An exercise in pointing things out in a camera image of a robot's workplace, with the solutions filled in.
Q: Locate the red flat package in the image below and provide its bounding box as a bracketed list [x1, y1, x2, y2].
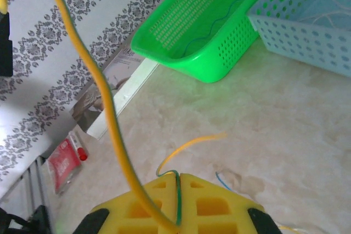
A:
[46, 138, 83, 196]

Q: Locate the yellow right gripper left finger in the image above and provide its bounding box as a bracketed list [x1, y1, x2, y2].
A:
[72, 175, 181, 234]

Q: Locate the yellow green striped cable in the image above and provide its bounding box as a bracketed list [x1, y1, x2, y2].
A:
[155, 132, 228, 228]

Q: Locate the white pen with red cap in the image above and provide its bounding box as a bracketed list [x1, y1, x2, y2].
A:
[68, 131, 89, 162]

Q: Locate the picture book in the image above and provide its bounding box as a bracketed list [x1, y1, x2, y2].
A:
[69, 44, 160, 140]

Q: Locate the thin yellow cable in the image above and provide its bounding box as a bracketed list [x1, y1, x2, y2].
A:
[40, 0, 179, 233]
[278, 225, 303, 234]

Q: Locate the green plastic basket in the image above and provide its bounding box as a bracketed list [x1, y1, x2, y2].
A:
[131, 0, 286, 84]

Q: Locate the thin blue cable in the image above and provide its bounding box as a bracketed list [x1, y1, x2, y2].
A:
[182, 0, 248, 57]
[214, 171, 234, 191]

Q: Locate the light blue plastic basket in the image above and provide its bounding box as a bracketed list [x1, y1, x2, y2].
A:
[246, 0, 351, 78]

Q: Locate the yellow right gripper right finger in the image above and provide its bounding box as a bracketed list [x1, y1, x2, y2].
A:
[179, 173, 283, 234]

